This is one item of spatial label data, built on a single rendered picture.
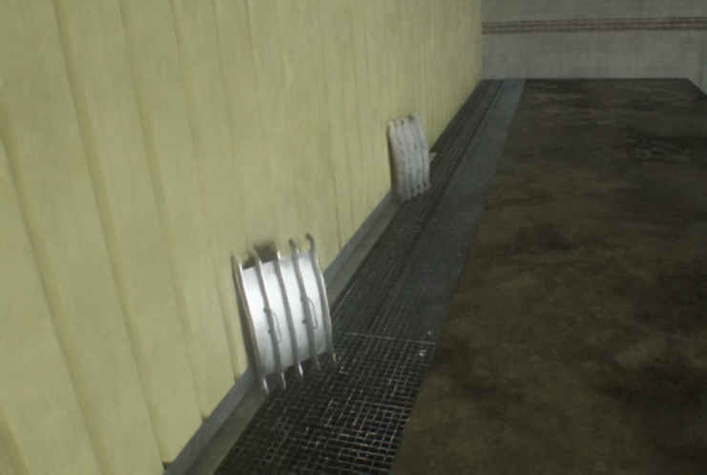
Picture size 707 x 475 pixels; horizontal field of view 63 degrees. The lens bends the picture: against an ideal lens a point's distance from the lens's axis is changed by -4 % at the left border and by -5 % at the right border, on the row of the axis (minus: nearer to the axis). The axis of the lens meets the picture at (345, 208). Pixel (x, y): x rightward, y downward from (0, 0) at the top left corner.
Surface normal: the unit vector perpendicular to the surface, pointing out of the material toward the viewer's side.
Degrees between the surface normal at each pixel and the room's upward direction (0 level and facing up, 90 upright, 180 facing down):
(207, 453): 0
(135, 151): 90
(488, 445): 0
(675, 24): 90
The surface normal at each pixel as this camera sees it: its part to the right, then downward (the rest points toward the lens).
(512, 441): -0.07, -0.93
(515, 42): -0.33, 0.36
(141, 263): 0.94, 0.05
